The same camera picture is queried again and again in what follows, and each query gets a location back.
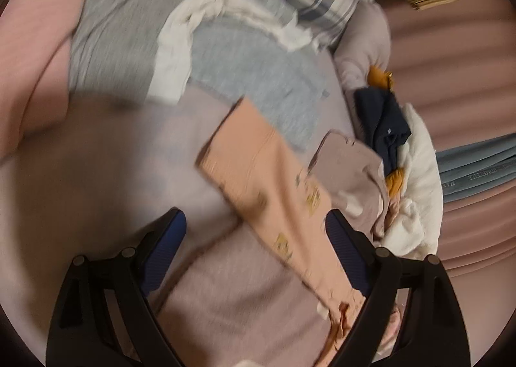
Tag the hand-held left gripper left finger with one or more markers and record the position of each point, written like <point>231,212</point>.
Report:
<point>167,244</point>

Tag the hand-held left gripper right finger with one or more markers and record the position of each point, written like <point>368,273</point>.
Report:
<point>347,254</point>

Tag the peach printed small pants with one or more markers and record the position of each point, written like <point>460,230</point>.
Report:
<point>258,173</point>

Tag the mauve small garment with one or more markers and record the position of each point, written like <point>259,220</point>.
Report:
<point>354,173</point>

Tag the mauve flat cloth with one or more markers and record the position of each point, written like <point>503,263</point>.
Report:
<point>242,294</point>

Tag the white fluffy cloth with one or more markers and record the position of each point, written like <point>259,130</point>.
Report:
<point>419,173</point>

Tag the navy garment with mustard trim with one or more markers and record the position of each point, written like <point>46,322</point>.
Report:
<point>383,125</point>

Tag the blue-grey folded cloth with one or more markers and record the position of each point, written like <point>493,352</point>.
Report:
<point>475,169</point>

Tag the light blue-grey garment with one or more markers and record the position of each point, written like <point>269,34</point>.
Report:
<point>258,68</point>

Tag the white thin garment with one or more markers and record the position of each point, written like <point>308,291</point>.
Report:
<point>177,44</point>

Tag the lilac pillow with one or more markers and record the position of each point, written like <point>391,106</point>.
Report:
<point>365,40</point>

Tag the pink blanket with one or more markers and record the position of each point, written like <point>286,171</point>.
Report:
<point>36,68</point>

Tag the grey knit garment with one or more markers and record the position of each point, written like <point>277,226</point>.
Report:
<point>117,20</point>

